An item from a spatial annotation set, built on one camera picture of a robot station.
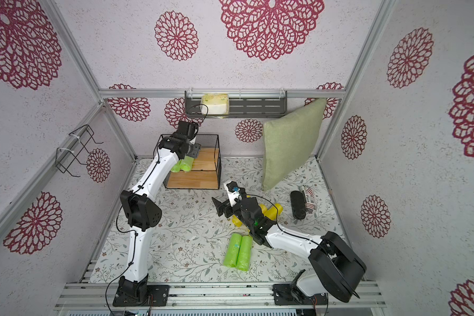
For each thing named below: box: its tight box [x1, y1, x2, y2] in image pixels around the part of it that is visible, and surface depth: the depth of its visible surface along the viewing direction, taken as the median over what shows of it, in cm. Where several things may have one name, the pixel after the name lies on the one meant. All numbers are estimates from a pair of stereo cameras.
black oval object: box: [290, 190, 307, 220], surface depth 100 cm
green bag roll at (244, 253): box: [235, 235, 253, 272], surface depth 83 cm
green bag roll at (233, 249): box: [223, 233, 243, 268], surface depth 83 cm
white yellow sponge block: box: [200, 93, 230, 117], surface depth 92 cm
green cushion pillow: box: [262, 98, 328, 191], surface depth 89 cm
